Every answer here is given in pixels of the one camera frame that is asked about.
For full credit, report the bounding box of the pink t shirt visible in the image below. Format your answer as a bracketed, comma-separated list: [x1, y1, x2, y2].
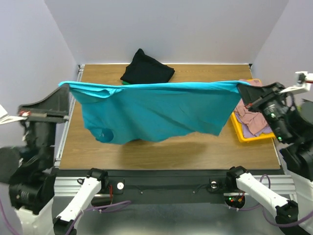
[233, 79, 272, 137]

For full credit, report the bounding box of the yellow plastic tray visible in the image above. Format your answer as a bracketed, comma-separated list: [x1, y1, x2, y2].
[230, 78, 278, 143]

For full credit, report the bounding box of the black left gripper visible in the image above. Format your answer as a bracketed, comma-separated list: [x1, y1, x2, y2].
[20, 79, 72, 165]

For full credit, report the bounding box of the aluminium left side rail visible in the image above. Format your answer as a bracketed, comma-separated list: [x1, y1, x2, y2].
[54, 64, 85, 168]

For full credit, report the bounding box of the lavender t shirt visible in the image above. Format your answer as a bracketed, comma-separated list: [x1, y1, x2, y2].
[242, 124, 272, 139]

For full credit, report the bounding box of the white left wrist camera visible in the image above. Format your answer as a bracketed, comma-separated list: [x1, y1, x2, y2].
[0, 105, 31, 125]

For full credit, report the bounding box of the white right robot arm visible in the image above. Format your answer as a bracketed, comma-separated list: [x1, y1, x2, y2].
[225, 82, 313, 235]

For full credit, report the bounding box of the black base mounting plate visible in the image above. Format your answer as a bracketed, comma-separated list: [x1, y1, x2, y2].
[108, 170, 231, 204]

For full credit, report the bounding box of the turquoise t shirt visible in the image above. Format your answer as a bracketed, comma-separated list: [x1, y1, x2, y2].
[67, 81, 241, 144]

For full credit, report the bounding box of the folded black t shirt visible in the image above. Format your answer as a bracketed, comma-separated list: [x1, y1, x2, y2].
[120, 48, 175, 84]

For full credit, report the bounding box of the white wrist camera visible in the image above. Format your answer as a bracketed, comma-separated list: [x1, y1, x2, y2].
[280, 71, 313, 94]
[0, 105, 31, 125]

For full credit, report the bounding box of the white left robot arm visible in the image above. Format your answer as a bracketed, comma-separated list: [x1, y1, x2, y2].
[0, 85, 109, 235]

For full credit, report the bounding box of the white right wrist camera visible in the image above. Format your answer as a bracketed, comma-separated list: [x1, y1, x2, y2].
[280, 71, 313, 94]

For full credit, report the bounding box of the aluminium front frame rail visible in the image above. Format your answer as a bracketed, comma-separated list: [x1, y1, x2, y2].
[54, 175, 296, 197]

